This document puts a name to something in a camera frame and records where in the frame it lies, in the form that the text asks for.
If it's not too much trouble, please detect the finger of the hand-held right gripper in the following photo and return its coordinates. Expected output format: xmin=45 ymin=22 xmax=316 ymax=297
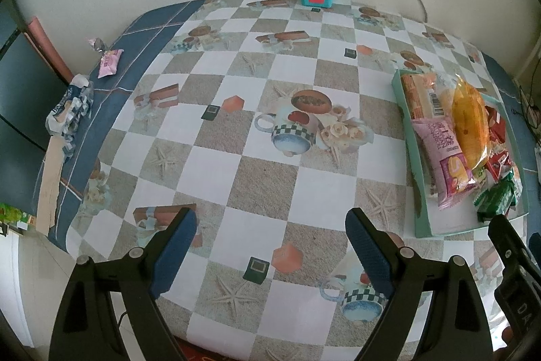
xmin=487 ymin=214 xmax=534 ymax=277

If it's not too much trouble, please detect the brown cardboard strip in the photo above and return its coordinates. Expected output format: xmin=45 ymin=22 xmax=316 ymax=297
xmin=36 ymin=135 xmax=64 ymax=237

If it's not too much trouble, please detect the bright green object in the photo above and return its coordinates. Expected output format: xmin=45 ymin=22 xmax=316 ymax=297
xmin=0 ymin=202 xmax=32 ymax=237

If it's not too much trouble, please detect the green white biscuit packet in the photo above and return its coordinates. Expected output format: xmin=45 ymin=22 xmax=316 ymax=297
xmin=507 ymin=164 xmax=525 ymax=209

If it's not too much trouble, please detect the white box with teal rim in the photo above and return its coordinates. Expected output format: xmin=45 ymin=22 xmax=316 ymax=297
xmin=391 ymin=69 xmax=532 ymax=239

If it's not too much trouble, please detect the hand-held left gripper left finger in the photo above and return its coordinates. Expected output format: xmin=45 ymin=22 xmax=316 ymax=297
xmin=48 ymin=206 xmax=198 ymax=361

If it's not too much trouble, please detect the long orange barcode packet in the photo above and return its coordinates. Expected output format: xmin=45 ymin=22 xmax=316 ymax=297
xmin=399 ymin=72 xmax=455 ymax=197

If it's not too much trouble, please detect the checkered printed tablecloth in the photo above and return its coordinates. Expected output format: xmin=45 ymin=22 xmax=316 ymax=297
xmin=36 ymin=0 xmax=541 ymax=349

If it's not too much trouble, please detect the dark cabinet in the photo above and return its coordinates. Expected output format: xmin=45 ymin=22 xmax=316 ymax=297
xmin=0 ymin=0 xmax=70 ymax=193

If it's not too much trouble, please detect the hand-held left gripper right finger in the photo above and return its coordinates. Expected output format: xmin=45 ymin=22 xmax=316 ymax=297
xmin=345 ymin=207 xmax=495 ymax=361

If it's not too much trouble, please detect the black cable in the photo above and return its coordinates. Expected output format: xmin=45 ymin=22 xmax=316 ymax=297
xmin=513 ymin=77 xmax=541 ymax=133

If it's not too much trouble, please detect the red printed snack packet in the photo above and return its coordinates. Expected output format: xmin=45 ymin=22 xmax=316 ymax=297
xmin=484 ymin=147 xmax=518 ymax=182

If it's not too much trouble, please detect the long green wafer packet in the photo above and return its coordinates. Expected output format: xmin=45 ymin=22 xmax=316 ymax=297
xmin=471 ymin=177 xmax=518 ymax=223

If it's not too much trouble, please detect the small pink packet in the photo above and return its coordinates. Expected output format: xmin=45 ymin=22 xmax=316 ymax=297
xmin=97 ymin=49 xmax=124 ymax=80

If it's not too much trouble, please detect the crumpled blue white wrapper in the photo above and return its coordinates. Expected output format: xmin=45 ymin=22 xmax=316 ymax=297
xmin=44 ymin=73 xmax=94 ymax=152

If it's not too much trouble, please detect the yellow cake packet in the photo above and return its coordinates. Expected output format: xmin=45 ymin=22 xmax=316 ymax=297
xmin=450 ymin=74 xmax=491 ymax=171

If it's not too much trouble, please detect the pink roll cake packet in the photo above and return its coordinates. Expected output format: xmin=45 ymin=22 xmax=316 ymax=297
xmin=411 ymin=118 xmax=487 ymax=211

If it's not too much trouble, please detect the pink brown board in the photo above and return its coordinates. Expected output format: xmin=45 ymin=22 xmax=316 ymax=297
xmin=26 ymin=16 xmax=76 ymax=85

